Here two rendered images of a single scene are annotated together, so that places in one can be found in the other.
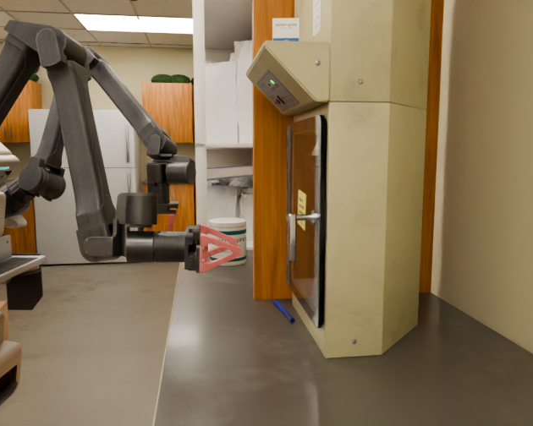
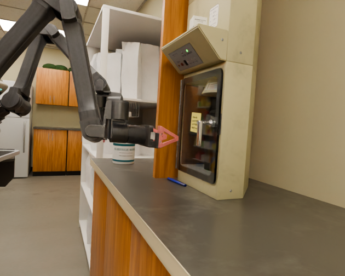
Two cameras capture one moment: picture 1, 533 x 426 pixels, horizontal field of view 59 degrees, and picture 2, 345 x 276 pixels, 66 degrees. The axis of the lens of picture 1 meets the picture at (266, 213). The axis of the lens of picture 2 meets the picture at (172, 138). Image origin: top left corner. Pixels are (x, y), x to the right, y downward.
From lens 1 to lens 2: 0.32 m
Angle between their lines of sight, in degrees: 16
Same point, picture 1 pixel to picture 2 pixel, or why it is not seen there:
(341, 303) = (225, 170)
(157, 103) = (46, 80)
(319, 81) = (222, 49)
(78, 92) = (82, 38)
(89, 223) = (88, 116)
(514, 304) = (293, 175)
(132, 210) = (116, 110)
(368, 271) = (239, 153)
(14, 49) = (40, 6)
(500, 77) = (285, 65)
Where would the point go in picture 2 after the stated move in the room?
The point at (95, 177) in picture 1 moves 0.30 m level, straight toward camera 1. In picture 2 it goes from (92, 90) to (141, 80)
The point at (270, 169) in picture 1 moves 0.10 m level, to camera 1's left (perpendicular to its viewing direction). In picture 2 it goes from (167, 104) to (145, 102)
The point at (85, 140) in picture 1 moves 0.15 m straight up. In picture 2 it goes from (86, 67) to (88, 16)
